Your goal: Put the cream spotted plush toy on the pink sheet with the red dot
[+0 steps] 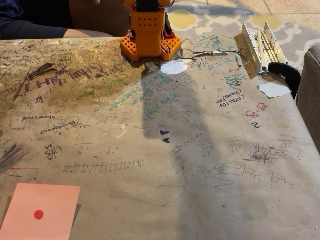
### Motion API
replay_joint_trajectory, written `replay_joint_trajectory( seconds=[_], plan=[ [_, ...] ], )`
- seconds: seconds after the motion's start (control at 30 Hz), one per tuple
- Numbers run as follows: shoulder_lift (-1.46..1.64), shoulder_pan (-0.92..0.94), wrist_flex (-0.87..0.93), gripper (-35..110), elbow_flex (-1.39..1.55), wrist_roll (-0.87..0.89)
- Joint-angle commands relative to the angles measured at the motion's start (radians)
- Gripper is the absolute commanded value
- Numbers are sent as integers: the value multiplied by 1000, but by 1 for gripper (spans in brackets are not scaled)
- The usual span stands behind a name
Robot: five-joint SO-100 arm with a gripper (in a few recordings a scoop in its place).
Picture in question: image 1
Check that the person bare forearm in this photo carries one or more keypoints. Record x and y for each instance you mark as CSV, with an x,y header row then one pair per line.
x,y
85,33

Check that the orange robot arm with base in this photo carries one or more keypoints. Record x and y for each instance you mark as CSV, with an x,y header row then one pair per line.
x,y
147,35

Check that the white round paper patch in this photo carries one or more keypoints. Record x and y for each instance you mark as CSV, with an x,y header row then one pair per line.
x,y
173,68

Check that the white paper scrap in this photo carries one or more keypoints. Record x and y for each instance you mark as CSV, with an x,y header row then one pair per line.
x,y
273,89

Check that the grey yellow patterned rug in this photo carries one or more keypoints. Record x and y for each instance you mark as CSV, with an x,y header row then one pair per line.
x,y
225,17

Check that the black clamp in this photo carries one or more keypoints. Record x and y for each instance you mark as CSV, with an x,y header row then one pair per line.
x,y
291,75

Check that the pink paper note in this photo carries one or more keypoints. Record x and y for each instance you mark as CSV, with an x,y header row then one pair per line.
x,y
42,200

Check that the grey upholstered sofa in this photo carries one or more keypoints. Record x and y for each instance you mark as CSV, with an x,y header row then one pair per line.
x,y
310,92

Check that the person dark blue clothing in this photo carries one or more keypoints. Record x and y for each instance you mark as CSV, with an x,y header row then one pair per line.
x,y
22,22

